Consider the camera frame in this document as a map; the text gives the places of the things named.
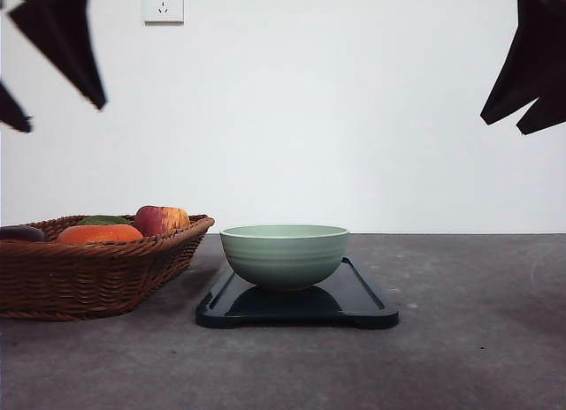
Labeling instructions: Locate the dark blue rectangular tray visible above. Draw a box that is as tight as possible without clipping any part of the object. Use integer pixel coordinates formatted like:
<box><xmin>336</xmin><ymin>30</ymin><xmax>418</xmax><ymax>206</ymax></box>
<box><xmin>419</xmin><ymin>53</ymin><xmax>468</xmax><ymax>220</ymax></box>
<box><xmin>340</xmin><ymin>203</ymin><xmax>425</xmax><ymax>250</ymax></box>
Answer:
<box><xmin>195</xmin><ymin>257</ymin><xmax>399</xmax><ymax>329</ymax></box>

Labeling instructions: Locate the orange tangerine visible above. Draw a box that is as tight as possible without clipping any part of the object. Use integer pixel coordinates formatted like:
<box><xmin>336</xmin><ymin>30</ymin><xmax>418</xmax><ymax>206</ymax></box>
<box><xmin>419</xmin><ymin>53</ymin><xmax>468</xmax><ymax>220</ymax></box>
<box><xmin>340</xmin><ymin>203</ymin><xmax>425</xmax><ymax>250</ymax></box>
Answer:
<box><xmin>57</xmin><ymin>224</ymin><xmax>144</xmax><ymax>244</ymax></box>

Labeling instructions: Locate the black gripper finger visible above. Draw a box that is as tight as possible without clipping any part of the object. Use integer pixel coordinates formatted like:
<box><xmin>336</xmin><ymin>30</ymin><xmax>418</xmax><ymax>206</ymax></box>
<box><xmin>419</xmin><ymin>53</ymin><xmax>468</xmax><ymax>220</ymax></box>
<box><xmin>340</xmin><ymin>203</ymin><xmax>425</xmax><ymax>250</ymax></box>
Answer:
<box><xmin>480</xmin><ymin>0</ymin><xmax>566</xmax><ymax>125</ymax></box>
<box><xmin>516</xmin><ymin>92</ymin><xmax>566</xmax><ymax>135</ymax></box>
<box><xmin>9</xmin><ymin>0</ymin><xmax>106</xmax><ymax>109</ymax></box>
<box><xmin>0</xmin><ymin>81</ymin><xmax>33</xmax><ymax>133</ymax></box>

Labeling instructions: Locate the dark purple fruit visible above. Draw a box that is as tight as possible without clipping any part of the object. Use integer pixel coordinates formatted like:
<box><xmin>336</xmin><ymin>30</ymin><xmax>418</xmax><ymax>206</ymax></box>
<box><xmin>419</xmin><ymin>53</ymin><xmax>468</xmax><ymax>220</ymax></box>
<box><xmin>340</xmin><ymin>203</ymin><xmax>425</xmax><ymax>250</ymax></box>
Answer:
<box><xmin>0</xmin><ymin>225</ymin><xmax>46</xmax><ymax>242</ymax></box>

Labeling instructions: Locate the red yellow apple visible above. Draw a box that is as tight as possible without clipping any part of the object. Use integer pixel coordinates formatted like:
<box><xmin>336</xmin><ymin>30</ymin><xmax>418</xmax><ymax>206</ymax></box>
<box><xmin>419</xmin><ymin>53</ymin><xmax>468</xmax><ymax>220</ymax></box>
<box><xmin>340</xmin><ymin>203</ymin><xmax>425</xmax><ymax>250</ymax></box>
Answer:
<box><xmin>134</xmin><ymin>205</ymin><xmax>190</xmax><ymax>236</ymax></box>

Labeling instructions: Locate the green ceramic bowl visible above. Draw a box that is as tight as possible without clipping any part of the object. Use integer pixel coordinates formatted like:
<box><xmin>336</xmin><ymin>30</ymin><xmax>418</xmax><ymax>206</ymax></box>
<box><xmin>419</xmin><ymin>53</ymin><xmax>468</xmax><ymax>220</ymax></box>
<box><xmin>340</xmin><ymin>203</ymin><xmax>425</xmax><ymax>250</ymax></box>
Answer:
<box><xmin>220</xmin><ymin>224</ymin><xmax>349</xmax><ymax>291</ymax></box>

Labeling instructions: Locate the brown wicker basket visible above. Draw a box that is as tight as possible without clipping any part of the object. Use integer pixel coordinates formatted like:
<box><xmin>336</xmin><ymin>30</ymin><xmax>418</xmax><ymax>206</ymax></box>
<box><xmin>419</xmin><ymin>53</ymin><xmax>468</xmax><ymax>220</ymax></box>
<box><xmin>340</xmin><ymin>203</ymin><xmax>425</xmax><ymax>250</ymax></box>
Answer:
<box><xmin>0</xmin><ymin>205</ymin><xmax>216</xmax><ymax>321</ymax></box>

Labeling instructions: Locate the green avocado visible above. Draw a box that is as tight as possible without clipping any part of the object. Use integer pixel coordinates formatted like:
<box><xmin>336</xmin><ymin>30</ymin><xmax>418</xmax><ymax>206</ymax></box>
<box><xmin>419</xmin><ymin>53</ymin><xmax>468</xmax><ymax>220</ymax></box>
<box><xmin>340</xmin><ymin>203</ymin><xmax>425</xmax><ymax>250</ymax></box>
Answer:
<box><xmin>79</xmin><ymin>215</ymin><xmax>133</xmax><ymax>225</ymax></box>

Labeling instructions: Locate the white wall socket left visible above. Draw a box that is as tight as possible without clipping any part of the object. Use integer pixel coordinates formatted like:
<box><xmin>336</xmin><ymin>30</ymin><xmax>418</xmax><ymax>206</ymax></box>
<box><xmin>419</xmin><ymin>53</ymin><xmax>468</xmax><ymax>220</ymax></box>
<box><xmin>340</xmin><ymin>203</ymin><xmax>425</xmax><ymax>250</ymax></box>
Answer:
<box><xmin>141</xmin><ymin>0</ymin><xmax>185</xmax><ymax>26</ymax></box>

